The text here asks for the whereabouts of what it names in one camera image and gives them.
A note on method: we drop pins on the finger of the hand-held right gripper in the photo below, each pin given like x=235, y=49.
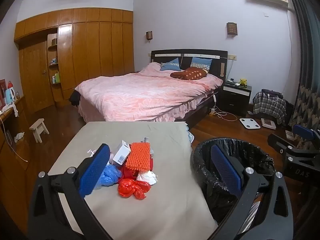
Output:
x=303, y=132
x=277, y=142

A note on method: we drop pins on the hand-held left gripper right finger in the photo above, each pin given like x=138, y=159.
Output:
x=226, y=170

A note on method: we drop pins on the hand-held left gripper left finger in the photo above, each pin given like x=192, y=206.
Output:
x=93, y=172

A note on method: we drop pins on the blue plastic bag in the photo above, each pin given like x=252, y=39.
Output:
x=110, y=176

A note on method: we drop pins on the black-bagged woven bin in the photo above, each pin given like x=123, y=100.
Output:
x=207, y=160

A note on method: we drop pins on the red cloth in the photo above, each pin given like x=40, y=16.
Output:
x=126, y=173

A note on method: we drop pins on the small white cardboard box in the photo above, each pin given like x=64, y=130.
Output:
x=122, y=152

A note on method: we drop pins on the red plastic bag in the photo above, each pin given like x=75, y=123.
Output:
x=130, y=187

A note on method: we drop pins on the orange foam fruit net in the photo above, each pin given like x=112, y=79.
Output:
x=137, y=155

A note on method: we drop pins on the white tissue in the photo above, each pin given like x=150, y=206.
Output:
x=147, y=176

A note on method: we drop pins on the white bathroom scale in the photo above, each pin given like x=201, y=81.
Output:
x=250, y=123

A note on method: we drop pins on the plaid bag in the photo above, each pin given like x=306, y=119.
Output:
x=267, y=105

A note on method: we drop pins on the dark patterned curtain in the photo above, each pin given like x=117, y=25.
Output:
x=307, y=80

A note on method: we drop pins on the power strip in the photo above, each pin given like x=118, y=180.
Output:
x=212, y=111

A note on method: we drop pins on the black and white nightstand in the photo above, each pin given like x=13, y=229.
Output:
x=235, y=97

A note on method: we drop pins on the yellow plush toy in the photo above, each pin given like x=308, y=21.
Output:
x=243, y=82

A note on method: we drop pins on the small wooden stool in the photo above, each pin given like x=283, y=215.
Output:
x=38, y=127

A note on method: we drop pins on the black cloth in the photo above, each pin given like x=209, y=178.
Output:
x=75, y=97

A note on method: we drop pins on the wooden side cabinet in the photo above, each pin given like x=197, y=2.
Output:
x=12, y=180

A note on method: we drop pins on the small white cloth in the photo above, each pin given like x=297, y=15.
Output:
x=19, y=137

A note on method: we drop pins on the pink blanket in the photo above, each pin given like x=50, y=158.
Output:
x=137, y=92

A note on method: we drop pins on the green bottle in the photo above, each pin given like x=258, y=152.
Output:
x=56, y=78

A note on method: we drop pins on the brown dotted pillow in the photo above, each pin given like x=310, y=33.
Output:
x=190, y=73

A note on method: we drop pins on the blue pillow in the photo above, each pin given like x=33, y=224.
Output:
x=201, y=62
x=171, y=65

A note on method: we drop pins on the light blue kettle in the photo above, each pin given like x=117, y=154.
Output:
x=10, y=96

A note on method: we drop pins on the wooden wardrobe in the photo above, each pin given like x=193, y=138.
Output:
x=87, y=55

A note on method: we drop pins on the dark wooden bed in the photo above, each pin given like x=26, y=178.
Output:
x=200, y=53

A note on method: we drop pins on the red bottle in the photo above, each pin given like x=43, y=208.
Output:
x=10, y=84

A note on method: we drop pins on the wall outlet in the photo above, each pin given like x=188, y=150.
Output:
x=232, y=57

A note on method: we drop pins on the red picture frame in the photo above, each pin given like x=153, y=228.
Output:
x=2, y=92

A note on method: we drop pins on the large wall lamp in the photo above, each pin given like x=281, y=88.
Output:
x=232, y=28

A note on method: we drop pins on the small wall lamp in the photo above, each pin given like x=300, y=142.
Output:
x=149, y=35

